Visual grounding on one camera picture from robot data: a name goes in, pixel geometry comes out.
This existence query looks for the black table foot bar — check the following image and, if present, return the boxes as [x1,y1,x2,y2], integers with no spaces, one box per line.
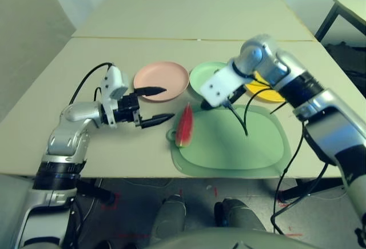
[77,179,120,207]
[279,179,344,201]

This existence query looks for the beige side table black legs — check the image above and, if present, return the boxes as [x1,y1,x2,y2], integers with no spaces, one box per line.
[314,0,366,47]

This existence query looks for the red toy watermelon slice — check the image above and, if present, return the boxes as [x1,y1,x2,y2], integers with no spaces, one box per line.
[174,102,195,149]

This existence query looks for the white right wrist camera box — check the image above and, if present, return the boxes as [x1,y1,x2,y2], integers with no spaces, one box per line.
[200,65,248,108]

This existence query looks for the yellow round plate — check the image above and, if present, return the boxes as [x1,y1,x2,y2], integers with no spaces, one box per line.
[245,71,287,103]

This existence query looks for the black fabric heap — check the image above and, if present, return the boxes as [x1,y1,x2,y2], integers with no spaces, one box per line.
[323,42,366,90]

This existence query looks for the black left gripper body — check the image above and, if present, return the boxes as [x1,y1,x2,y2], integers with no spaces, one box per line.
[113,93,143,127]

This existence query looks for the grey robot right foot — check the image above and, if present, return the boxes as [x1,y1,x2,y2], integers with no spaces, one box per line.
[214,198,266,232]

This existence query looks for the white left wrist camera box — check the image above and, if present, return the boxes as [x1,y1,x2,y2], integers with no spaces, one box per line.
[100,65,130,130]

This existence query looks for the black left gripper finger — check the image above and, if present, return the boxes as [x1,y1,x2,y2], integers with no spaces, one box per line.
[140,113,176,129]
[134,86,168,97]

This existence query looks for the mint green round plate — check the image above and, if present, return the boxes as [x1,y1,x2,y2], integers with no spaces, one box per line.
[189,61,229,101]

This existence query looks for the black left wrist camera cable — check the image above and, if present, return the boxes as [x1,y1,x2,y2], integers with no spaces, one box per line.
[68,62,115,106]

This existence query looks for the grey robot torso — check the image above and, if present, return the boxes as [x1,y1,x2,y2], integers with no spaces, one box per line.
[148,227,315,249]

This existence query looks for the green silicone mat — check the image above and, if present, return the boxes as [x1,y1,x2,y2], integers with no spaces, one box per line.
[166,103,292,177]

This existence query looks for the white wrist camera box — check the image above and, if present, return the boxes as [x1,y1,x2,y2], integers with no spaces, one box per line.
[200,65,248,108]
[100,65,130,130]

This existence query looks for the pink round plate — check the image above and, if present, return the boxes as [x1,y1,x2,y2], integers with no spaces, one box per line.
[133,61,190,103]

